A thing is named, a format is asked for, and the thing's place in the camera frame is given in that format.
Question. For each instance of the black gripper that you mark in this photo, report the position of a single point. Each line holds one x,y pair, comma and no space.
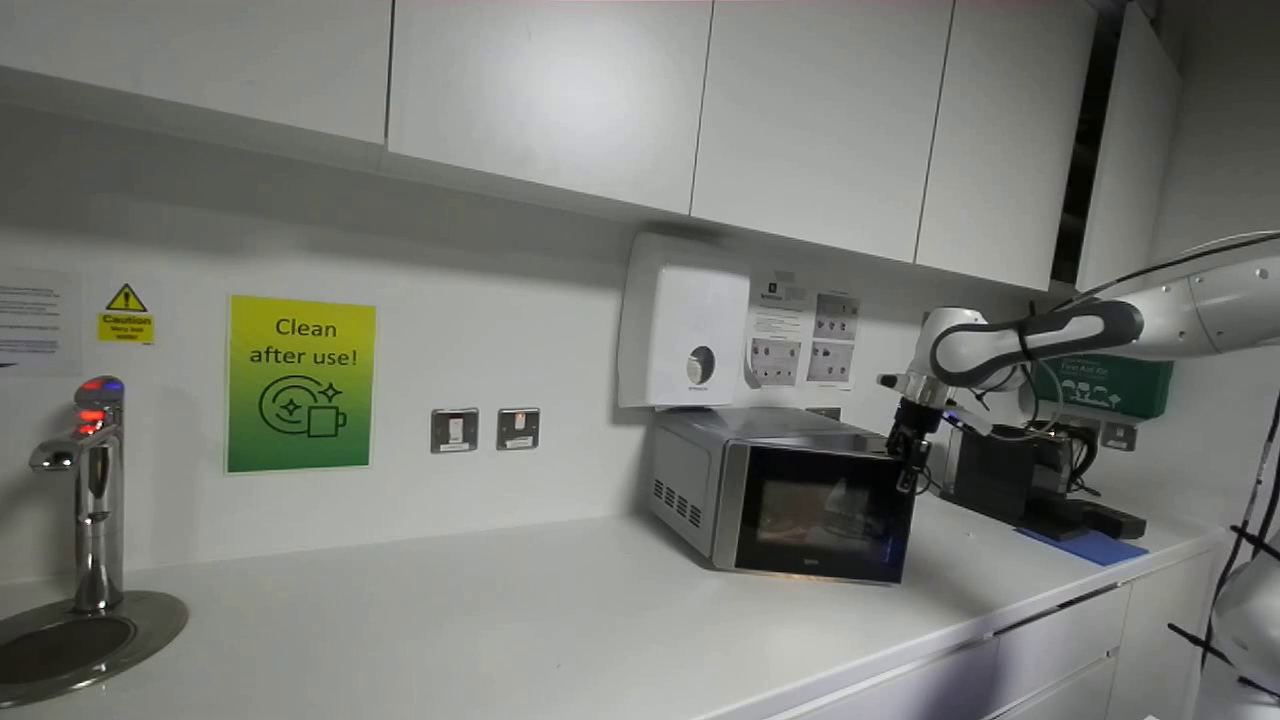
908,426

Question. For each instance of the black microwave door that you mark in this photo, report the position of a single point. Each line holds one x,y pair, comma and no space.
825,520

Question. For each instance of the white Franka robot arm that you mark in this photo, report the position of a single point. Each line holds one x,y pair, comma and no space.
1201,305

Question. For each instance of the silver microwave body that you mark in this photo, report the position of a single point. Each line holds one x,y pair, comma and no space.
695,494

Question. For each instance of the white upper cabinet door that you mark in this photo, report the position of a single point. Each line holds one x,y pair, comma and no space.
812,107
1003,132
200,40
546,82

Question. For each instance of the black coffee machine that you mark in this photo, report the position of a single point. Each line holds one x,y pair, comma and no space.
992,473

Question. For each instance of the grey instruction card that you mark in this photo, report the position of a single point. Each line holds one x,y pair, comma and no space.
833,361
838,315
779,361

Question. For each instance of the blue mat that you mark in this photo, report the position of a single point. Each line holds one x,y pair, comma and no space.
1095,547

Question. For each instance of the white notice sheet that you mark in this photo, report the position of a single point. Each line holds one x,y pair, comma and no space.
783,315

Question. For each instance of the white base cabinet fronts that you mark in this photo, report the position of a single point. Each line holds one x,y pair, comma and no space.
1052,642

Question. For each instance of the green recycling sign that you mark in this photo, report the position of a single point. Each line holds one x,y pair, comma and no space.
1121,389

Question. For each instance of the white paper towel dispenser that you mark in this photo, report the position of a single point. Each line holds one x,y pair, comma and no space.
683,333

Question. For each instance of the white tall cabinet panel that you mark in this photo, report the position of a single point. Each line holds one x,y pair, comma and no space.
1132,132

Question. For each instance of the green clean after use poster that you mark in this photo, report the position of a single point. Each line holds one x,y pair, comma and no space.
301,386

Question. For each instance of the yellow warning sign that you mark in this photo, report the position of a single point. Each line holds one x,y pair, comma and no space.
126,317

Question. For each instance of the chrome water tap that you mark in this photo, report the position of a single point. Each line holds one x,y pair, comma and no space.
96,494

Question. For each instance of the round metal drip tray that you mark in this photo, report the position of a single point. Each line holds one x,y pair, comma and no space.
80,644

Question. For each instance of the white text notice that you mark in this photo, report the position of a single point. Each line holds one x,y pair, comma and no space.
32,325

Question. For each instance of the small metal wall socket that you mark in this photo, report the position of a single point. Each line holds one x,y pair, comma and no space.
1118,438

